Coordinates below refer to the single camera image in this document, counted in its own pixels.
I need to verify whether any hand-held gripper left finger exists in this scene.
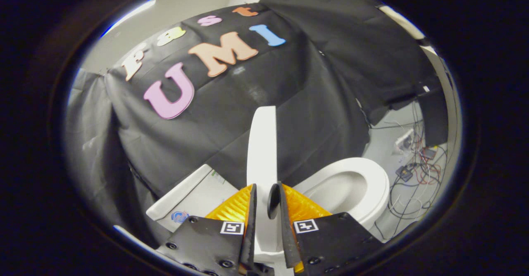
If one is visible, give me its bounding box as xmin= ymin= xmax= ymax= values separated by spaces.
xmin=155 ymin=184 xmax=257 ymax=276

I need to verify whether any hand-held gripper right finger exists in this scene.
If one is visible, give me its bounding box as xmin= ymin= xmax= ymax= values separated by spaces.
xmin=276 ymin=181 xmax=383 ymax=274

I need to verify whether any black round lid handle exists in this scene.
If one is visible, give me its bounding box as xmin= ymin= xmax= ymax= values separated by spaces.
xmin=267 ymin=184 xmax=281 ymax=220

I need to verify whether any white toilet lid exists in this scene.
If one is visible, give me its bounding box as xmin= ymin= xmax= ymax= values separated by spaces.
xmin=247 ymin=106 xmax=286 ymax=264

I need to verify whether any white toilet bowl with seat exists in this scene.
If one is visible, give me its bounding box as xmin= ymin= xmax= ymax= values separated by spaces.
xmin=291 ymin=157 xmax=390 ymax=243

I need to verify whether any black power adapter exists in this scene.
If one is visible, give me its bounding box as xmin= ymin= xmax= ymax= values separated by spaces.
xmin=396 ymin=165 xmax=414 ymax=182

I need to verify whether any black backdrop cloth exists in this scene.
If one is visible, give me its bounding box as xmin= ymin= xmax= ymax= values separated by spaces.
xmin=66 ymin=0 xmax=449 ymax=243

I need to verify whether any tangle of thin cables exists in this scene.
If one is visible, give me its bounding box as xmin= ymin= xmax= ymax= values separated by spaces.
xmin=368 ymin=102 xmax=450 ymax=243

